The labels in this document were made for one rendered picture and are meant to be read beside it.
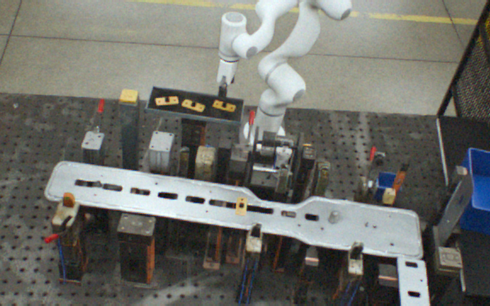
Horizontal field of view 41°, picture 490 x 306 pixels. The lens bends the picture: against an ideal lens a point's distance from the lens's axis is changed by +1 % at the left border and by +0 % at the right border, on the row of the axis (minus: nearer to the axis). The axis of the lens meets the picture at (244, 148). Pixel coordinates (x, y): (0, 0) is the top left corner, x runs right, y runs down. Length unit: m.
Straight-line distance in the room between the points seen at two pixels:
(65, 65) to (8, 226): 1.99
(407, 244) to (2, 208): 1.59
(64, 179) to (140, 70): 2.12
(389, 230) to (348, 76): 2.36
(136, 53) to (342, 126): 1.90
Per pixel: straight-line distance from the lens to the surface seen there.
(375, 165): 2.42
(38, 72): 4.50
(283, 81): 2.63
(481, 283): 2.41
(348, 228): 2.41
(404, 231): 2.47
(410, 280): 2.35
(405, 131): 3.31
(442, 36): 5.36
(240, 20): 2.25
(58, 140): 3.03
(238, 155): 2.45
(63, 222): 2.28
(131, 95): 2.54
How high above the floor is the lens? 2.85
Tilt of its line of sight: 46 degrees down
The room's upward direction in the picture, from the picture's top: 9 degrees clockwise
